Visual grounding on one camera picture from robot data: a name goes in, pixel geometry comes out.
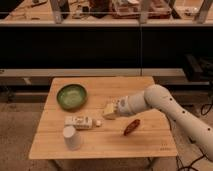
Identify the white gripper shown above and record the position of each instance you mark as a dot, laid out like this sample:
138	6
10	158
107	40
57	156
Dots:
122	107

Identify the pale yellow sponge block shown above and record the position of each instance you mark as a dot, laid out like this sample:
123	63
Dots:
109	111

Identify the green ceramic bowl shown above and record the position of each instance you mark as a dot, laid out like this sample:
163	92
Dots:
71	96

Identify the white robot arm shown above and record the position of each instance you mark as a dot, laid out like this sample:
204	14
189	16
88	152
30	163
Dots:
159	98

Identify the white carton with cap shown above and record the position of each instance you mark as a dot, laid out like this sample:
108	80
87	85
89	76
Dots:
82	122

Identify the wooden table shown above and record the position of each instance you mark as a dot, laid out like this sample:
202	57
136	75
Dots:
152	139

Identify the white paper cup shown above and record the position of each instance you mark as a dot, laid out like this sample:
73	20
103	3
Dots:
72	138

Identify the long workbench shelf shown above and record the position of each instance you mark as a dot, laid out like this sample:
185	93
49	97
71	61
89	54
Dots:
106	13

